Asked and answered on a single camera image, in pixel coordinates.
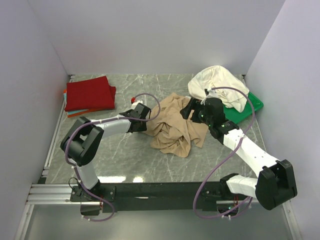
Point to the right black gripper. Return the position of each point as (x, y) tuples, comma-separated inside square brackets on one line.
[(194, 111)]

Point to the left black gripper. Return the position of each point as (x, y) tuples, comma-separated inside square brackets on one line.
[(144, 118)]

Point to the beige t shirt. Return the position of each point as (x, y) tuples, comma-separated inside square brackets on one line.
[(172, 134)]

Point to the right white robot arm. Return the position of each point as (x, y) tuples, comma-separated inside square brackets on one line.
[(275, 181)]

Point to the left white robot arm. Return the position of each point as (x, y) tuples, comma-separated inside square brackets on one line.
[(83, 139)]

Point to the white t shirt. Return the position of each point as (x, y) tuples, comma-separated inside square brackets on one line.
[(229, 88)]

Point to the folded red t shirt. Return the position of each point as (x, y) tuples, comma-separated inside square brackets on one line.
[(90, 94)]

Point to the folded orange t shirt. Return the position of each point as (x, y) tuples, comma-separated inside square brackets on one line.
[(89, 110)]

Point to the folded light blue t shirt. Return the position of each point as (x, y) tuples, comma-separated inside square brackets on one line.
[(74, 112)]

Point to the black base beam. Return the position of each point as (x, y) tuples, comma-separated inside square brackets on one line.
[(142, 196)]

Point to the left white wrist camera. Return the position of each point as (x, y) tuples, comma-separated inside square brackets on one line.
[(135, 101)]

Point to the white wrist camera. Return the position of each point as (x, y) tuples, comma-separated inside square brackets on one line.
[(135, 101), (209, 93)]

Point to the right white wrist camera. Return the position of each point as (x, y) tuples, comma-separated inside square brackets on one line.
[(209, 93)]

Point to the aluminium frame rail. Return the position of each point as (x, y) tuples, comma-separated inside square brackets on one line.
[(67, 194)]

